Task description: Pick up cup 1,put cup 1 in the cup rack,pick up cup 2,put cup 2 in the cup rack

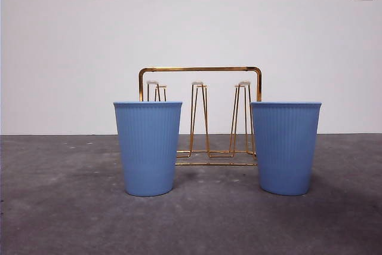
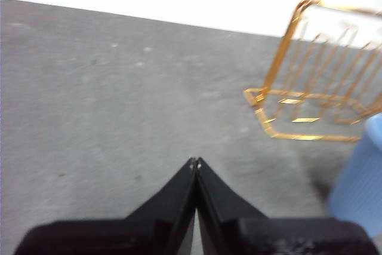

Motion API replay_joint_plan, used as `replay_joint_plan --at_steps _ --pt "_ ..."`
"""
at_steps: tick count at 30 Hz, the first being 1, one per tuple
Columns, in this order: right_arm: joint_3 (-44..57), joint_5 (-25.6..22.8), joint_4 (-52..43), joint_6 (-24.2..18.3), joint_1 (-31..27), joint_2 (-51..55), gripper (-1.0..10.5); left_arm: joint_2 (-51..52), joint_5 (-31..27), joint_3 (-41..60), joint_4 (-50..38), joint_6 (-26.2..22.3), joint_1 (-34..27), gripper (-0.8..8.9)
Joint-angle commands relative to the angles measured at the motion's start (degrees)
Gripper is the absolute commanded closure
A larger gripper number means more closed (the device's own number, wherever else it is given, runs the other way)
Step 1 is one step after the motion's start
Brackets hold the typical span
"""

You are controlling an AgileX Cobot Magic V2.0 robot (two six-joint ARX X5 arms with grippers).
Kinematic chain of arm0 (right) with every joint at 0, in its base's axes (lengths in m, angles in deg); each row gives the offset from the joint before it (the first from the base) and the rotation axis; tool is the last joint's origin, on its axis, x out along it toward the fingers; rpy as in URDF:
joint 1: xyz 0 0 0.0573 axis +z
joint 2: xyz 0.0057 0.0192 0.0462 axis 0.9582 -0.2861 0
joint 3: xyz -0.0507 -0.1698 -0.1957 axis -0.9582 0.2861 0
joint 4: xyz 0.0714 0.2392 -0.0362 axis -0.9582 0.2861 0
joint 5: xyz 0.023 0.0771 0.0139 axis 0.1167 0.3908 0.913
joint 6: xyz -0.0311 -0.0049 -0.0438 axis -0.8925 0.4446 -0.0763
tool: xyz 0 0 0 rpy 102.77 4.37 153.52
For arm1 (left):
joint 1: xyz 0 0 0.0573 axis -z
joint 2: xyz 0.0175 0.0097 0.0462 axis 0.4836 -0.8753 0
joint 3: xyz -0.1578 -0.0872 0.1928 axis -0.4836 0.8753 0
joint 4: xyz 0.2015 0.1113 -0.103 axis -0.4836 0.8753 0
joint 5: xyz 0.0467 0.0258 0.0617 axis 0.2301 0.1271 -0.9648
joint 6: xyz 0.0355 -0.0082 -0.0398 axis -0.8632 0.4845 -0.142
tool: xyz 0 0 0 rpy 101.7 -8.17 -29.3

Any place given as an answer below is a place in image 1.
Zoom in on blue ribbed plastic cup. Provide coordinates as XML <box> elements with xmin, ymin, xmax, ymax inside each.
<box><xmin>113</xmin><ymin>100</ymin><xmax>183</xmax><ymax>198</ymax></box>
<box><xmin>249</xmin><ymin>100</ymin><xmax>322</xmax><ymax>196</ymax></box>

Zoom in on gold wire cup rack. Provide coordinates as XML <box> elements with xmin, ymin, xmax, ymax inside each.
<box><xmin>138</xmin><ymin>66</ymin><xmax>263</xmax><ymax>167</ymax></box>

